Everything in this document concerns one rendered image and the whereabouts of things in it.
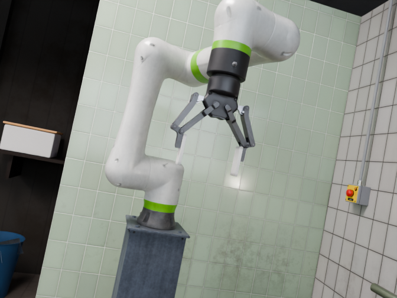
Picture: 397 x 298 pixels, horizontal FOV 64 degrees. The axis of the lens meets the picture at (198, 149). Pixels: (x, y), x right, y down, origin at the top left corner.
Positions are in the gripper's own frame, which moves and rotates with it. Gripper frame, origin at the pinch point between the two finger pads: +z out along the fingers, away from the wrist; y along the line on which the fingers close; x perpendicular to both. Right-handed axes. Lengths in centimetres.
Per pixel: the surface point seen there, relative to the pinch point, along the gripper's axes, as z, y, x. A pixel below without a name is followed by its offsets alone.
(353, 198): 3, -105, -73
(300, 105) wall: -46, -83, -108
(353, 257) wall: 34, -112, -74
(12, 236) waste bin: 106, 95, -257
